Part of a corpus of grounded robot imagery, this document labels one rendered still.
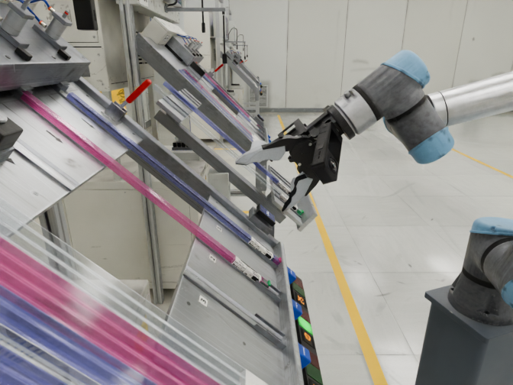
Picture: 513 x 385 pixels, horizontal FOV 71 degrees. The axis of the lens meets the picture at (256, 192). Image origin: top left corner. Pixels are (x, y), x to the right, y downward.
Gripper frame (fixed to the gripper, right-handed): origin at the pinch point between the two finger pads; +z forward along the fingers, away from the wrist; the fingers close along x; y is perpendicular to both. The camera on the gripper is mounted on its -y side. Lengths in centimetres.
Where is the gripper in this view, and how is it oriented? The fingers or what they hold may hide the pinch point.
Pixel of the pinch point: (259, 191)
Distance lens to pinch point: 68.3
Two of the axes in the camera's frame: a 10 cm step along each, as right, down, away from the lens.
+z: -7.8, 5.9, 2.2
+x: -6.1, -6.1, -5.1
